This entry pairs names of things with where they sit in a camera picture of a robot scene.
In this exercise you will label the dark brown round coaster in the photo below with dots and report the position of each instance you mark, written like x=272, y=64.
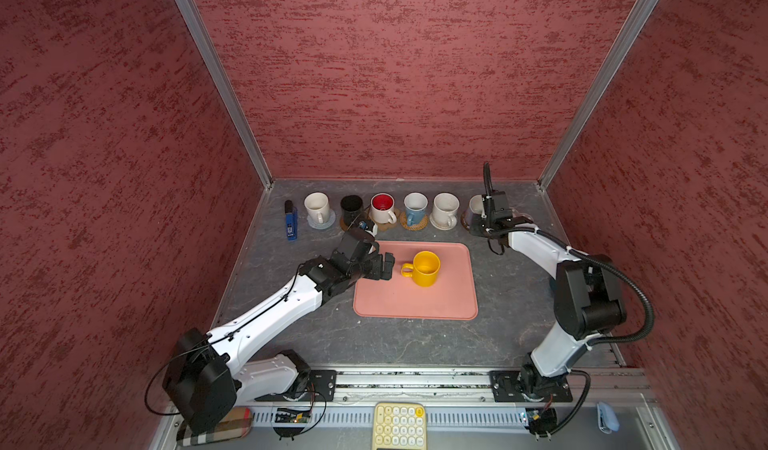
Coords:
x=345, y=227

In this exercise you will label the yellow calculator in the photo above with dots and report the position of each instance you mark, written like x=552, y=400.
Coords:
x=399, y=426

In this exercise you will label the light blue patterned mug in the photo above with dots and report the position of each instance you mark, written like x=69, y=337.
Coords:
x=415, y=206

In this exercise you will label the white mug purple handle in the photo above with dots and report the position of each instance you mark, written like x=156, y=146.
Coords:
x=475, y=210

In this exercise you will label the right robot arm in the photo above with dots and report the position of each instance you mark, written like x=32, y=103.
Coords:
x=587, y=300

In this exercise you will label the blue lighter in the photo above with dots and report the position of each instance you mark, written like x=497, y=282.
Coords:
x=291, y=220

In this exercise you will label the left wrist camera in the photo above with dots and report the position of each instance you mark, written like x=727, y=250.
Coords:
x=356, y=244

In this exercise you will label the woven tan round coaster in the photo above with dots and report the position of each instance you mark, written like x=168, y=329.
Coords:
x=418, y=226

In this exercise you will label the black mug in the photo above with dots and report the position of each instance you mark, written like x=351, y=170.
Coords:
x=352, y=207

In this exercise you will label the light blue small device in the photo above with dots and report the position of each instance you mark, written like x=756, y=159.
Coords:
x=607, y=420

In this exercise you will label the plaid glasses case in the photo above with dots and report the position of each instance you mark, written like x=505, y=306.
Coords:
x=236, y=424

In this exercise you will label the pink flower coaster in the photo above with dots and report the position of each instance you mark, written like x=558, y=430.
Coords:
x=524, y=215

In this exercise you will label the red interior white mug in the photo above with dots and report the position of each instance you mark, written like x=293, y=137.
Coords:
x=382, y=209

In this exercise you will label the pink plastic tray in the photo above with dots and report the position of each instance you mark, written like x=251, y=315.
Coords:
x=451, y=297

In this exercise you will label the brown paw print coaster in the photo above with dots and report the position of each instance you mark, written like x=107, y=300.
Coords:
x=385, y=226

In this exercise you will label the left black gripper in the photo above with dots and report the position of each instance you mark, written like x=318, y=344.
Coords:
x=375, y=273

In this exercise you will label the yellow mug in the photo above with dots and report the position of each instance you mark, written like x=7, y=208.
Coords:
x=423, y=270

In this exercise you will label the grey round coaster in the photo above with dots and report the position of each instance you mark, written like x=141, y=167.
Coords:
x=322, y=226

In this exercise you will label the cream lace round coaster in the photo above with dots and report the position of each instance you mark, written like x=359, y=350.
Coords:
x=443, y=227

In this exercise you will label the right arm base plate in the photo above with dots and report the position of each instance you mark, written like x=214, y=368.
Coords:
x=507, y=387

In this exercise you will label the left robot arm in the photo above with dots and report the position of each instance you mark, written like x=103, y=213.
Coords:
x=202, y=378

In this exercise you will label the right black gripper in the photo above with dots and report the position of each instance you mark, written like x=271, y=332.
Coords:
x=475, y=225

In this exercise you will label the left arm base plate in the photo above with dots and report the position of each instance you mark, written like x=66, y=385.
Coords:
x=321, y=384

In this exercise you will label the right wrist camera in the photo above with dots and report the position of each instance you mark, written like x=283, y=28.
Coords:
x=496, y=204

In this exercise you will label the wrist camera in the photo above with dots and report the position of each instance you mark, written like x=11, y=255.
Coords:
x=356, y=244
x=496, y=204

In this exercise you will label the aluminium front rail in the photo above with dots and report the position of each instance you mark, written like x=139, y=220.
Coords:
x=470, y=386

